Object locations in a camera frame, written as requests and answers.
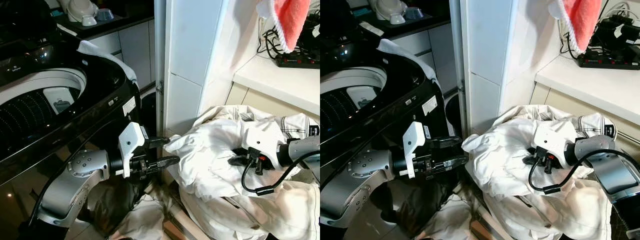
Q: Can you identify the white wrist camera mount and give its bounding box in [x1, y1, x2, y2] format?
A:
[530, 121, 572, 169]
[400, 121, 429, 180]
[241, 124, 284, 171]
[118, 121, 147, 179]

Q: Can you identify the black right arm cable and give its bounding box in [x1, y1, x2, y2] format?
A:
[240, 149, 321, 196]
[528, 148, 640, 196]

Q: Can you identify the red towel with white trim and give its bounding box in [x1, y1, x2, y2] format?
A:
[255, 0, 312, 54]
[547, 0, 603, 56]

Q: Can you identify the black power cable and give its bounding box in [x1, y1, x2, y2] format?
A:
[257, 12, 321, 63]
[565, 5, 640, 63]

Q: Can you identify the white kitchen appliance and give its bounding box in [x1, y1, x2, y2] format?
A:
[56, 0, 101, 27]
[369, 0, 410, 26]

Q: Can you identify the black top-loading washing machine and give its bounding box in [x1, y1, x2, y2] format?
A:
[320, 25, 451, 188]
[0, 20, 143, 188]

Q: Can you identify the black power strip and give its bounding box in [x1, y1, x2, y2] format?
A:
[576, 52, 640, 71]
[274, 52, 321, 69]

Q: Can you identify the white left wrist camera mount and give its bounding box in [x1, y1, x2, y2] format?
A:
[400, 121, 429, 180]
[118, 121, 147, 179]

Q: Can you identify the white garment with black stripes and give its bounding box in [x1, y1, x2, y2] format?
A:
[575, 112, 620, 141]
[279, 112, 321, 140]

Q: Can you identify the white shirt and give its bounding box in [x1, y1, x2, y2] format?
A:
[164, 104, 321, 202]
[461, 104, 620, 202]

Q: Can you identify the white cloth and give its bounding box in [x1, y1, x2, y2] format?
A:
[76, 39, 139, 85]
[106, 194, 168, 240]
[376, 38, 440, 86]
[412, 194, 476, 240]

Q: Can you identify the white counter ledge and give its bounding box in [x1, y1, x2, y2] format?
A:
[232, 52, 321, 117]
[534, 54, 640, 126]

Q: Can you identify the white cabinet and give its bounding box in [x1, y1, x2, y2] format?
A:
[395, 22, 458, 93]
[82, 19, 157, 92]

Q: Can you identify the grey bowl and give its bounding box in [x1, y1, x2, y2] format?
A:
[404, 6, 426, 21]
[96, 7, 117, 22]

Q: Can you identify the dark cloth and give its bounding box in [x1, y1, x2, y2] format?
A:
[86, 174, 153, 237]
[372, 175, 463, 238]

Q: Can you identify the black mesh laundry basket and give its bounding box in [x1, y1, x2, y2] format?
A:
[611, 197, 640, 240]

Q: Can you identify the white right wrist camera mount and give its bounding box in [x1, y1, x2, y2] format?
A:
[241, 124, 284, 171]
[530, 121, 572, 169]

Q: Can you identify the white crumpled garment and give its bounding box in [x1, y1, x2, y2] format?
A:
[177, 177, 321, 240]
[481, 177, 615, 240]

